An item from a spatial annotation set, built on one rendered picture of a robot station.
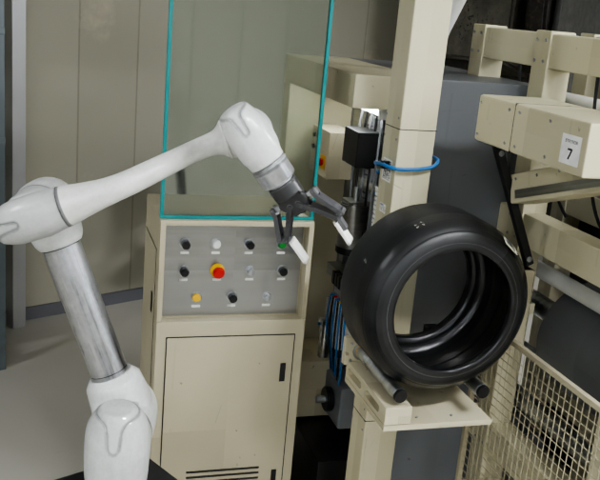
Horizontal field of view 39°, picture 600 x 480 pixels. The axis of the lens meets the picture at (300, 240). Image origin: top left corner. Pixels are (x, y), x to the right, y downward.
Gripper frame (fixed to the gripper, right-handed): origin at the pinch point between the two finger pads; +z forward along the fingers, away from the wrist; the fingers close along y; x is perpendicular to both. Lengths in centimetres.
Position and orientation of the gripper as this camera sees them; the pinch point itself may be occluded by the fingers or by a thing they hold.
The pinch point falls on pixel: (326, 248)
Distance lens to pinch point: 210.9
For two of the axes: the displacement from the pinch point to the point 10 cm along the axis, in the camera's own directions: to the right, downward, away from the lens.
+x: -3.0, 5.1, -8.1
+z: 5.4, 7.9, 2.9
